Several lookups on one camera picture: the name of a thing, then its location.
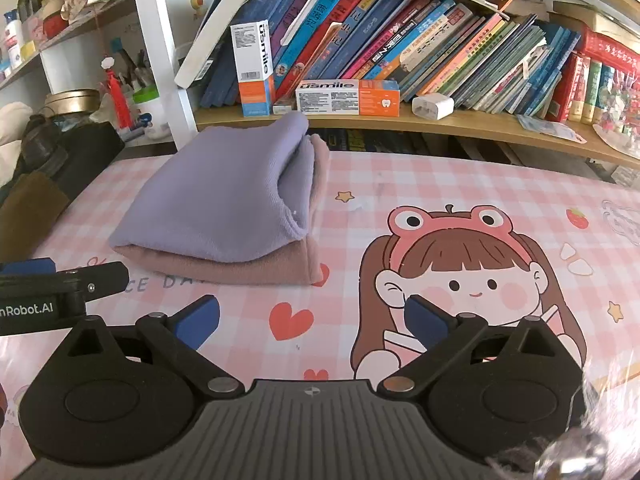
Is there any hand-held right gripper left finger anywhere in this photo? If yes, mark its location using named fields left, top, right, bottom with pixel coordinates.
left=63, top=294, right=247, bottom=400

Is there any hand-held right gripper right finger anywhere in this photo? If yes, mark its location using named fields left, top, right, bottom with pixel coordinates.
left=377, top=293, right=575, bottom=399

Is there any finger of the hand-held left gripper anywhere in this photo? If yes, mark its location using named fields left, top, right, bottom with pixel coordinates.
left=0, top=257, right=56, bottom=277
left=0, top=261, right=130, bottom=303

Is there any pink and purple sweater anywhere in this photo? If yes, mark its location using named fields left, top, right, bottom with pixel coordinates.
left=107, top=111, right=331, bottom=289

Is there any brown cloth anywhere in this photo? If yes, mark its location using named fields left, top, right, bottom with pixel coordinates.
left=0, top=171, right=69, bottom=262

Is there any black bag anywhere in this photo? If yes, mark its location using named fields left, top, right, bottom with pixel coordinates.
left=19, top=114, right=126, bottom=198

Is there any pink checked cartoon desk mat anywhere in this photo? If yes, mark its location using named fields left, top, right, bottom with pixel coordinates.
left=0, top=149, right=640, bottom=480

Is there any gold round tin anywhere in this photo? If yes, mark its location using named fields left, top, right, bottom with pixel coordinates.
left=44, top=88, right=101, bottom=117

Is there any white jar with green lid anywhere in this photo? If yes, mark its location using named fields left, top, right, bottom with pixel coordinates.
left=132, top=84, right=169, bottom=139

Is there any wooden bookshelf board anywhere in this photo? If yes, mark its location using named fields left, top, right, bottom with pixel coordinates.
left=192, top=104, right=640, bottom=171

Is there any crinkled clear plastic film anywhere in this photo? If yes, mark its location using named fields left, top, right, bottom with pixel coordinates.
left=487, top=355, right=640, bottom=480

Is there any white charger block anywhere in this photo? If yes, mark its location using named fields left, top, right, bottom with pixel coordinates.
left=410, top=92, right=455, bottom=121

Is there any blue flat packet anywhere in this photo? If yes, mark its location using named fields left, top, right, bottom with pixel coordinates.
left=515, top=113, right=587, bottom=144

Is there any flat orange white toothpaste box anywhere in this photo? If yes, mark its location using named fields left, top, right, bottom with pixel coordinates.
left=294, top=78, right=401, bottom=117

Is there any upright orange white toothpaste box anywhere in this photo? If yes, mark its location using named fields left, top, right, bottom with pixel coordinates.
left=229, top=19, right=277, bottom=117

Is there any row of books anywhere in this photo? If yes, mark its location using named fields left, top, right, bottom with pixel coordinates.
left=174, top=0, right=640, bottom=127

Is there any colourful flower ornament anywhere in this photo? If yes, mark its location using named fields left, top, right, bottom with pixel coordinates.
left=592, top=62, right=640, bottom=157

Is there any white shelf frame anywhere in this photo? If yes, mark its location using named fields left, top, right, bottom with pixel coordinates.
left=0, top=0, right=236, bottom=152

